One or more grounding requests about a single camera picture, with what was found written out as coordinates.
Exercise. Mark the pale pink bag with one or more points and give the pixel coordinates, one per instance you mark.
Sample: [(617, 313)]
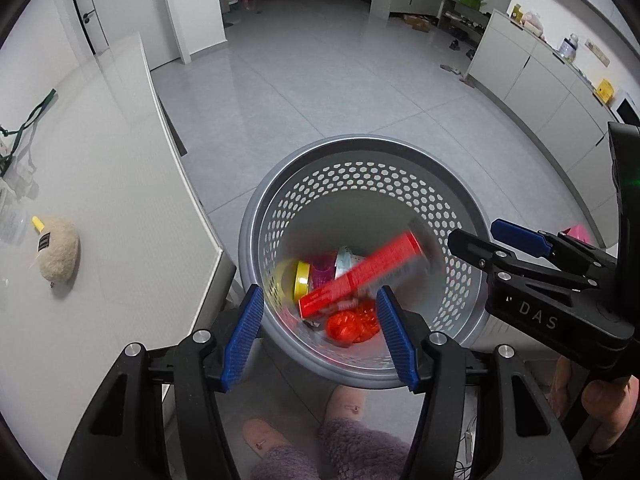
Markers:
[(532, 23)]

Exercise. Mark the white and purple bottle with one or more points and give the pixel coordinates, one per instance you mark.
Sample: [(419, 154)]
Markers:
[(569, 49)]

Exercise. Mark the small yellow object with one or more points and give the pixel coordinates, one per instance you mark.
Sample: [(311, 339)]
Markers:
[(37, 223)]

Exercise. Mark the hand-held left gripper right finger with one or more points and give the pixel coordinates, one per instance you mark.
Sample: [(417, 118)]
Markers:
[(397, 340)]

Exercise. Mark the feet in pink slippers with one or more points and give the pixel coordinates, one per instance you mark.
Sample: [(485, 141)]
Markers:
[(350, 452)]

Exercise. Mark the shoe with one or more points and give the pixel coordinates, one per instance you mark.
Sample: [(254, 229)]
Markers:
[(450, 68)]

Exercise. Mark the yellow round lid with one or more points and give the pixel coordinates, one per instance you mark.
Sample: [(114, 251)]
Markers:
[(301, 280)]

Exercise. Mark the beige plush ball toy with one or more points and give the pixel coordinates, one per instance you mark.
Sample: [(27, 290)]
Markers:
[(60, 260)]

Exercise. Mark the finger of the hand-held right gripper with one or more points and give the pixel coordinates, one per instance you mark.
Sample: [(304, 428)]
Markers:
[(520, 237), (480, 252)]

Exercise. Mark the cardboard box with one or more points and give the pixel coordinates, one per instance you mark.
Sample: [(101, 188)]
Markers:
[(417, 22)]

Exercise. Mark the red plastic bag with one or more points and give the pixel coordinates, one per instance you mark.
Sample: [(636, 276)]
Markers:
[(350, 325)]

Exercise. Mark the light blue wrapper packet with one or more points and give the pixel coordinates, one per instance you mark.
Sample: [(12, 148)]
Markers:
[(345, 260)]

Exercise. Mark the red and white carton box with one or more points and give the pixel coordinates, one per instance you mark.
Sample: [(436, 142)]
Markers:
[(360, 272)]

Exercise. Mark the white microwave oven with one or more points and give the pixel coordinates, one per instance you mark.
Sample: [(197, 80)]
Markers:
[(627, 109)]

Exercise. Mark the grey perforated plastic basket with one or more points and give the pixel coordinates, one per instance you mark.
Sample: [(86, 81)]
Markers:
[(360, 210)]

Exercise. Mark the small yellow carton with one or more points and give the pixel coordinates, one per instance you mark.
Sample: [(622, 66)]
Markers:
[(517, 11)]

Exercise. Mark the person's right hand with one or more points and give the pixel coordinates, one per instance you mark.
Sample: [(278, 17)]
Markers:
[(607, 405)]

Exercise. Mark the pink slipper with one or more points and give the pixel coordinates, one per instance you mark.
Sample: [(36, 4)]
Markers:
[(265, 440), (345, 405)]

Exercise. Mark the white low cabinet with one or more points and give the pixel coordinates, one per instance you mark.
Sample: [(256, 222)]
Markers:
[(540, 85)]

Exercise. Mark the clear badge holder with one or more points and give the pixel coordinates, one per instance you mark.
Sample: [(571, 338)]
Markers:
[(20, 180)]

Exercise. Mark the yellow box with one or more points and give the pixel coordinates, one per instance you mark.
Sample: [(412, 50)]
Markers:
[(605, 91)]

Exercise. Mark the pink plastic cup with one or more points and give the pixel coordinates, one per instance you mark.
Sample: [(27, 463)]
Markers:
[(322, 275)]

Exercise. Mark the shoe rack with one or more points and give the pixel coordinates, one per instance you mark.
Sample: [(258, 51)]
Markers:
[(462, 20)]

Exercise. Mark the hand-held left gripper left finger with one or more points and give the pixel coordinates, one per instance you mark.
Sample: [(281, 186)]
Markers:
[(242, 340)]

